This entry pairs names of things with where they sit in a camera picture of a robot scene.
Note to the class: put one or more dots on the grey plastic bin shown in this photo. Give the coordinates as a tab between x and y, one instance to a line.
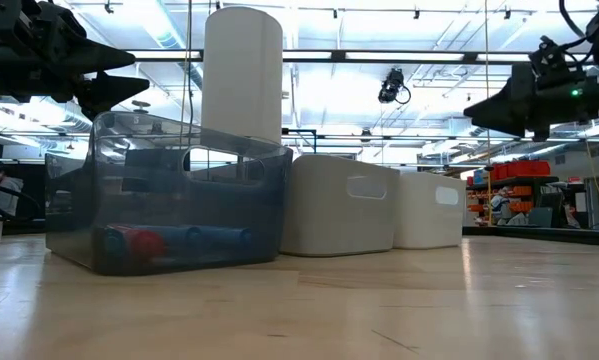
339	215

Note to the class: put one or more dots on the black ceiling beam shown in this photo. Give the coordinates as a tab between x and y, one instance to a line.
404	56

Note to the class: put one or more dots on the pink highlighter marker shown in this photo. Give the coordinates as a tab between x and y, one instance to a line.
146	245

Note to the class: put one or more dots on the black aluminium table frame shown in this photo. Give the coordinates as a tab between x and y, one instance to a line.
529	232

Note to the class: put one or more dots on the tall white cylinder shade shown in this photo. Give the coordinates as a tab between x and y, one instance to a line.
241	75

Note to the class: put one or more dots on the smoky transparent plastic bin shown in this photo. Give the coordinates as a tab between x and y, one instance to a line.
179	200

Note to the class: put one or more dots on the black ceiling camera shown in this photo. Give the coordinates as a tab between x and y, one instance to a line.
391	85

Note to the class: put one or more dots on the white plastic bin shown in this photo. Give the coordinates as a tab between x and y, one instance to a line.
429	215

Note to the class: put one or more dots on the person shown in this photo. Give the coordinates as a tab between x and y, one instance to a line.
6	195

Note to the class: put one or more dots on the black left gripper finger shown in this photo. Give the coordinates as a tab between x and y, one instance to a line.
101	56
111	92

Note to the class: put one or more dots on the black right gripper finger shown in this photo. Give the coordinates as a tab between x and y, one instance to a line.
494	112

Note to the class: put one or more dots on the shelf with red bins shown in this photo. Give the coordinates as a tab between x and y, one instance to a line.
521	170

